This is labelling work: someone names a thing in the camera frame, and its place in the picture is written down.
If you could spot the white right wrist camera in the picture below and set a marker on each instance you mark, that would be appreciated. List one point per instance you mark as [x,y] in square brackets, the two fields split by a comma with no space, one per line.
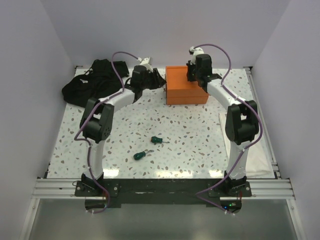
[195,51]

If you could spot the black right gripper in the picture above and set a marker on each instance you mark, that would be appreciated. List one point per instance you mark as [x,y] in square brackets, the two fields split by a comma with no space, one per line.
[189,67]

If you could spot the stubby green screwdriver lower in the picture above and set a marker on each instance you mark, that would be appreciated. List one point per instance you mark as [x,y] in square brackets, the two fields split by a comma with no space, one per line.
[140,155]

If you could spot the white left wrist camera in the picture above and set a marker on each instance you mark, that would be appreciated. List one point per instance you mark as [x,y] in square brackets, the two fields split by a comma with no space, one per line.
[146,62]

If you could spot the black crumpled cloth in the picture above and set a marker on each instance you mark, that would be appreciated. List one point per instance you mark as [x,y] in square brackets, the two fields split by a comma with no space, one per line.
[99,81]

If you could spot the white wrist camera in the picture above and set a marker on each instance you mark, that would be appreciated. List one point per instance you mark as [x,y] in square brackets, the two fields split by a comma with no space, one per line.
[146,62]
[195,51]

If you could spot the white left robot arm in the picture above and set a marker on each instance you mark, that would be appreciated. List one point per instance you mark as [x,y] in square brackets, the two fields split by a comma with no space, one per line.
[97,119]

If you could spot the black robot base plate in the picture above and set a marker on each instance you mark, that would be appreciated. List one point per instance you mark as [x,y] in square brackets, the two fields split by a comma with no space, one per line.
[115,192]

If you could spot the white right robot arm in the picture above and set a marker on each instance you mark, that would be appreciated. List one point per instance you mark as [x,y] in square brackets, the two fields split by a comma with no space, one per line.
[241,124]

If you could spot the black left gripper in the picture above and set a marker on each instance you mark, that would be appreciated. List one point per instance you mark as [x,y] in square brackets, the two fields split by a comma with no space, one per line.
[159,81]

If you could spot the orange drawer cabinet box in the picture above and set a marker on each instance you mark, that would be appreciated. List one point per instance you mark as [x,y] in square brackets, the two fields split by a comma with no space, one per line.
[180,91]

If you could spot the stubby green screwdriver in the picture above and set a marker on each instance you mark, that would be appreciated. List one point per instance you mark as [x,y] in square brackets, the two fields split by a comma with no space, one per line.
[158,140]
[140,155]

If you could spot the stubby green screwdriver centre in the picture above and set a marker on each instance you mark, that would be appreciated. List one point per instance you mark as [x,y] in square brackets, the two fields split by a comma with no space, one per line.
[158,140]

